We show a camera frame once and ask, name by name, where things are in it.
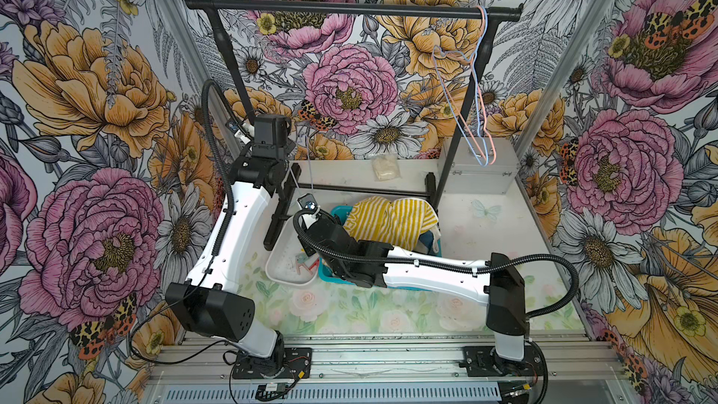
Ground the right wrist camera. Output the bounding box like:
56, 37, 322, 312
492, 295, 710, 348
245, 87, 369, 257
297, 194, 320, 214

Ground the white plastic tray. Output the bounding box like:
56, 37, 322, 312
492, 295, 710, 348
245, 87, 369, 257
265, 223, 319, 288

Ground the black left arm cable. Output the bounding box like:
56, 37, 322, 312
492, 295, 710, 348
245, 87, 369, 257
127, 77, 254, 366

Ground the clear plastic bag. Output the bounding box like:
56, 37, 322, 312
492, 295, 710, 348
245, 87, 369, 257
371, 153, 401, 181

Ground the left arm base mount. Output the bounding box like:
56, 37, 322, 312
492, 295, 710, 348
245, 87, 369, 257
231, 347, 313, 380

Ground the teal plastic basket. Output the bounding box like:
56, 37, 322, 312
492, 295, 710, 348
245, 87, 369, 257
318, 205, 441, 285

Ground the yellow striped towel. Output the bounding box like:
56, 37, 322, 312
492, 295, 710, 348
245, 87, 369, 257
343, 196, 441, 252

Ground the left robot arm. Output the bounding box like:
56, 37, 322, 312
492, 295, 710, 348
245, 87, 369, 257
166, 114, 292, 377

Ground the red clothespin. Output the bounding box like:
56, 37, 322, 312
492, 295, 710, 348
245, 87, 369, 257
302, 257, 320, 272

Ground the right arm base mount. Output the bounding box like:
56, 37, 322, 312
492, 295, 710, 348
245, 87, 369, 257
458, 345, 546, 377

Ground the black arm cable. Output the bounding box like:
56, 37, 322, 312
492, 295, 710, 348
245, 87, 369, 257
292, 206, 580, 320
127, 77, 254, 366

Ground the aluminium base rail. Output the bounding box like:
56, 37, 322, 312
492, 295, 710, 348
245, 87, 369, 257
143, 331, 640, 403

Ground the black clothes rack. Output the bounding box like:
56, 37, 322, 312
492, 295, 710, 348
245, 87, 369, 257
184, 0, 525, 252

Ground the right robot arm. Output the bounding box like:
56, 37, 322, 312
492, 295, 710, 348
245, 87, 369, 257
293, 211, 528, 362

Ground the silver aluminium case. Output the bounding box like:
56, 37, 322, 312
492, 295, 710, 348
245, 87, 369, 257
444, 138, 520, 195

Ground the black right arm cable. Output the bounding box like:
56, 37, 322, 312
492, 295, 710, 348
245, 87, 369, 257
292, 206, 580, 320

